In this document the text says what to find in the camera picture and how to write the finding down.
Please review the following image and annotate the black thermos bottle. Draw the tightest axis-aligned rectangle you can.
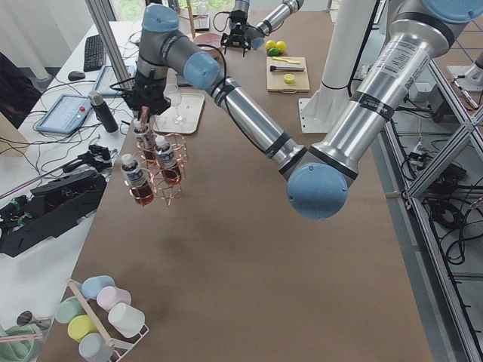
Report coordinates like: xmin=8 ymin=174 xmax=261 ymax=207
xmin=88 ymin=90 xmax=118 ymax=133

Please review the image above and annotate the metal jigger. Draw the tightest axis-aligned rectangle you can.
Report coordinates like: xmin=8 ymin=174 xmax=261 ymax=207
xmin=16 ymin=310 xmax=52 ymax=330

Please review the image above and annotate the wooden glass tree stand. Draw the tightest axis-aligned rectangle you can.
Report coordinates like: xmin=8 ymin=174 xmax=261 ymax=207
xmin=178 ymin=0 xmax=211 ymax=39

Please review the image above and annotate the blue teach pendant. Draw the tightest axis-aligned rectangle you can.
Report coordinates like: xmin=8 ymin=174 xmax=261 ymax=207
xmin=92 ymin=65 xmax=121 ymax=98
xmin=35 ymin=94 xmax=92 ymax=136

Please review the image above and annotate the black computer mouse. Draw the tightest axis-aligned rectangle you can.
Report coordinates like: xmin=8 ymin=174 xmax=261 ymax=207
xmin=67 ymin=71 xmax=85 ymax=81

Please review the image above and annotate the blue teach pendant near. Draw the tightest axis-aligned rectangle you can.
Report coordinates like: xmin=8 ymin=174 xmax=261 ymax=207
xmin=35 ymin=94 xmax=92 ymax=136

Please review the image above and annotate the metal muddler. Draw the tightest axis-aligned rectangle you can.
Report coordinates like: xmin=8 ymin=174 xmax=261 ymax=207
xmin=269 ymin=65 xmax=305 ymax=72

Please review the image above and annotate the tea bottle back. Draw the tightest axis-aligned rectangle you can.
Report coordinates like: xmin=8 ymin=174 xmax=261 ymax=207
xmin=134 ymin=119 xmax=155 ymax=162

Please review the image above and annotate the yellow cup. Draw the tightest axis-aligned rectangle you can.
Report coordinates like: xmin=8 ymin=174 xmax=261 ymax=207
xmin=67 ymin=314 xmax=98 ymax=342

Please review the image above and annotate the pink cup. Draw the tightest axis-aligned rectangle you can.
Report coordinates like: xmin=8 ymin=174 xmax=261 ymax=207
xmin=96 ymin=286 xmax=132 ymax=311

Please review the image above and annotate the tea bottle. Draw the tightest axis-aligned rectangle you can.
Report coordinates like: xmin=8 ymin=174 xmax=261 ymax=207
xmin=121 ymin=153 xmax=154 ymax=206
xmin=134 ymin=119 xmax=155 ymax=162
xmin=155 ymin=136 xmax=182 ymax=186

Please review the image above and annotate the pink bowl with ice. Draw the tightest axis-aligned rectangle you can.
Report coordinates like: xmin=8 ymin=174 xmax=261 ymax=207
xmin=193 ymin=32 xmax=222 ymax=59

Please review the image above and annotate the yellow plastic knife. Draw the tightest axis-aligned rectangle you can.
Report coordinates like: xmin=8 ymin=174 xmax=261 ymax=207
xmin=272 ymin=57 xmax=301 ymax=64

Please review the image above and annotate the clear wine glass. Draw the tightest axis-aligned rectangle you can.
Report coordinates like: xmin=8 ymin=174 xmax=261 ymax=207
xmin=165 ymin=83 xmax=186 ymax=125

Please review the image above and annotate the tea bottle middle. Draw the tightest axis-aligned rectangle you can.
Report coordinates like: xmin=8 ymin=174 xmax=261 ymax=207
xmin=155 ymin=136 xmax=182 ymax=186

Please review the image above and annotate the white cup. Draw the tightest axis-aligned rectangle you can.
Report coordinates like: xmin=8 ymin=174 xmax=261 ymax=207
xmin=108 ymin=302 xmax=146 ymax=338

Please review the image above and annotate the half lemon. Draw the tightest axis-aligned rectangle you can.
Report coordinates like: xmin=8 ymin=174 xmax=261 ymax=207
xmin=284 ymin=73 xmax=295 ymax=84

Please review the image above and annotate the green cup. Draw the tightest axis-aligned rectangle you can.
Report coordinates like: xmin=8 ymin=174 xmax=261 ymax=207
xmin=55 ymin=296 xmax=86 ymax=324

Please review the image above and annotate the wooden cutting board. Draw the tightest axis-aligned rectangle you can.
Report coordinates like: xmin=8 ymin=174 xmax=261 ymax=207
xmin=266 ymin=57 xmax=310 ymax=93

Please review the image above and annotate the copper wire bottle basket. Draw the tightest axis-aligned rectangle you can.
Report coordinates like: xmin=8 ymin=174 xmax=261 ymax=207
xmin=128 ymin=106 xmax=187 ymax=207

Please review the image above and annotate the blue cup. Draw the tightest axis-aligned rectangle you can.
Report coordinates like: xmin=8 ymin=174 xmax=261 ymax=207
xmin=82 ymin=275 xmax=115 ymax=299

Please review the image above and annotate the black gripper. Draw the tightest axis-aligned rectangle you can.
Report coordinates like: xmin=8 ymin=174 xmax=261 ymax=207
xmin=220 ymin=10 xmax=251 ymax=57
xmin=124 ymin=69 xmax=170 ymax=131

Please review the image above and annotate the black keyboard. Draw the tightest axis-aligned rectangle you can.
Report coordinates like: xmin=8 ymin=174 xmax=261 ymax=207
xmin=83 ymin=35 xmax=105 ymax=72

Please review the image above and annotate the tea bottle front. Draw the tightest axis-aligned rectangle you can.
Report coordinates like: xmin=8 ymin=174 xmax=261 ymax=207
xmin=121 ymin=153 xmax=154 ymax=206

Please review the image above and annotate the green lime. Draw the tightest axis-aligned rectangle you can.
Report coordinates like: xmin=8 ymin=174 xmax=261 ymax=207
xmin=267 ymin=48 xmax=280 ymax=57

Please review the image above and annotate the cream rabbit tray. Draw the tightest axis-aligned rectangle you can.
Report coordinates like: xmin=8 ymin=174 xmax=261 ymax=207
xmin=152 ymin=93 xmax=205 ymax=135

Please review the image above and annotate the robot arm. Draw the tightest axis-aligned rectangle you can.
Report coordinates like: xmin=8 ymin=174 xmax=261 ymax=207
xmin=220 ymin=0 xmax=304 ymax=54
xmin=126 ymin=1 xmax=482 ymax=219

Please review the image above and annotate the yellow lemon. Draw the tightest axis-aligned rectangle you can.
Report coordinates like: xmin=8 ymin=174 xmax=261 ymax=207
xmin=275 ymin=41 xmax=287 ymax=54
xmin=265 ymin=40 xmax=276 ymax=51

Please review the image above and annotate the blue teach pendant far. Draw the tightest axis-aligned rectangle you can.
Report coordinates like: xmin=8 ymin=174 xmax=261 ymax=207
xmin=92 ymin=65 xmax=121 ymax=98

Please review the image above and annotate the grey cup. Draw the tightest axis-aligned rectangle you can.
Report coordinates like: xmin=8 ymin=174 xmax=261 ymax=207
xmin=78 ymin=333 xmax=114 ymax=362

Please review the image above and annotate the black equipment case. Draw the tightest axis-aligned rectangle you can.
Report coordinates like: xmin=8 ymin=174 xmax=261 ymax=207
xmin=0 ymin=168 xmax=109 ymax=259

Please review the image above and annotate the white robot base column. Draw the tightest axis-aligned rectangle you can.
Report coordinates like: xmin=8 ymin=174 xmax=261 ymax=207
xmin=299 ymin=0 xmax=379 ymax=133

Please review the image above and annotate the aluminium frame post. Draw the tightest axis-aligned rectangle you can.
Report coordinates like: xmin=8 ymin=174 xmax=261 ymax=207
xmin=85 ymin=0 xmax=134 ymax=91

